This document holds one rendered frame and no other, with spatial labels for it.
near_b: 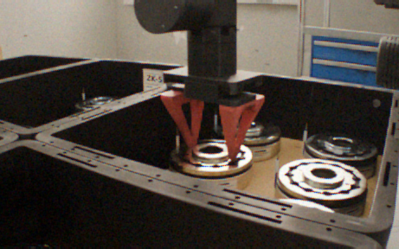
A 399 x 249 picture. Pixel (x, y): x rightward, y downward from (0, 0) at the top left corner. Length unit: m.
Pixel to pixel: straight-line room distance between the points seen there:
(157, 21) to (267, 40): 3.07
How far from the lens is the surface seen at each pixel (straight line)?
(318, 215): 0.21
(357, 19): 3.16
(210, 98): 0.40
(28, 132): 0.36
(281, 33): 3.34
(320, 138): 0.54
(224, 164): 0.43
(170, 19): 0.34
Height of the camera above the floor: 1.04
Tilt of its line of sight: 18 degrees down
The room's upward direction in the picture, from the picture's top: straight up
